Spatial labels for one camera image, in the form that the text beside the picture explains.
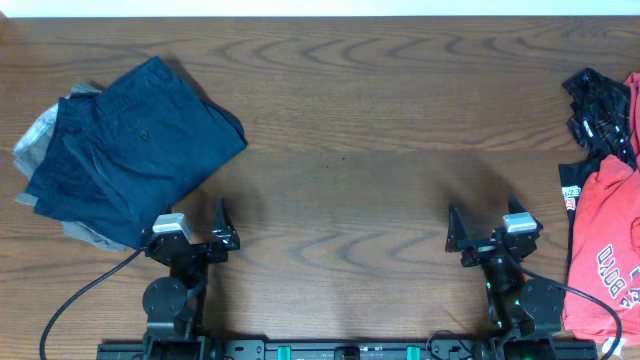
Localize left black cable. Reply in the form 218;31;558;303
38;248;144;360

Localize black patterned garment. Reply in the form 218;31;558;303
558;68;637;260

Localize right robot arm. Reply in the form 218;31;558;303
445;197;563;359

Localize black cable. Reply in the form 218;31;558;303
38;248;144;360
499;239;624;360

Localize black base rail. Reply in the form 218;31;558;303
96;337;598;360

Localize right black cable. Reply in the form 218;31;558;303
499;239;624;360

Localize red printed t-shirt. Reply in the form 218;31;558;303
563;73;639;347

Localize navy blue folded shorts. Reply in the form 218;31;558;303
26;57;247;249

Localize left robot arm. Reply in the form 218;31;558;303
141;197;240;360

